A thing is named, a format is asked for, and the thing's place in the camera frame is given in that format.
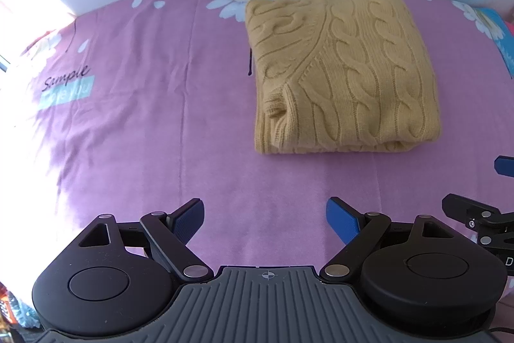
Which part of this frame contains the blue printed cloth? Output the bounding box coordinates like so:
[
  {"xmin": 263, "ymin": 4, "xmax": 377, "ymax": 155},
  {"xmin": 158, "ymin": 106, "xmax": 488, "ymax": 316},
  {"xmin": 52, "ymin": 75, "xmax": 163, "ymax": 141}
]
[{"xmin": 478, "ymin": 5, "xmax": 514, "ymax": 78}]

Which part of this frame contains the yellow cable-knit cardigan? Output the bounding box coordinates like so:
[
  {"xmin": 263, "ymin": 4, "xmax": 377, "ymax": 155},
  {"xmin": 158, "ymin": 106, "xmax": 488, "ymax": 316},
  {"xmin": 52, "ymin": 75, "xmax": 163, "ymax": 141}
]
[{"xmin": 245, "ymin": 0, "xmax": 443, "ymax": 156}]

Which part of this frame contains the pink floral bed sheet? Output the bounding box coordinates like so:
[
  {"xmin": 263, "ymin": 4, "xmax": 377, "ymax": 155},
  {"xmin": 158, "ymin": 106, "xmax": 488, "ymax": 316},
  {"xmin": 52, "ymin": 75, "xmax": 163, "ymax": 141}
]
[{"xmin": 0, "ymin": 0, "xmax": 514, "ymax": 328}]

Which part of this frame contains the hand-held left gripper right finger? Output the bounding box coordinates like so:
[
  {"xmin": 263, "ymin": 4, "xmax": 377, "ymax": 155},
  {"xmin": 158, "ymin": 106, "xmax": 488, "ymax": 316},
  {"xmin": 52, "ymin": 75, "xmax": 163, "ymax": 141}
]
[{"xmin": 320, "ymin": 197, "xmax": 454, "ymax": 283}]

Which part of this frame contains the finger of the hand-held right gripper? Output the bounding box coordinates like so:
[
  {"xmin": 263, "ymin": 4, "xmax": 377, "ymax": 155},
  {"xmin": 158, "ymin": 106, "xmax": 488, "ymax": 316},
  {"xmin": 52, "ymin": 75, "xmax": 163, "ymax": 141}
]
[
  {"xmin": 442, "ymin": 194, "xmax": 514, "ymax": 233},
  {"xmin": 495, "ymin": 156, "xmax": 514, "ymax": 179}
]

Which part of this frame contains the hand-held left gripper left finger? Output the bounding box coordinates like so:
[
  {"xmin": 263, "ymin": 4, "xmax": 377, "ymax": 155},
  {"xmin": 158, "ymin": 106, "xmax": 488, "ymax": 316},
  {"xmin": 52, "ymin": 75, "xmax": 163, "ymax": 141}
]
[{"xmin": 77, "ymin": 198, "xmax": 214, "ymax": 282}]

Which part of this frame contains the colourful patterned cloth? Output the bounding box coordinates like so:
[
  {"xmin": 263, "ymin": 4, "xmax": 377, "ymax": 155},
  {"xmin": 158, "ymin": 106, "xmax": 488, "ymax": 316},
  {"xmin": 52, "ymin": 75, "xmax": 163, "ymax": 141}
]
[{"xmin": 0, "ymin": 279, "xmax": 41, "ymax": 331}]

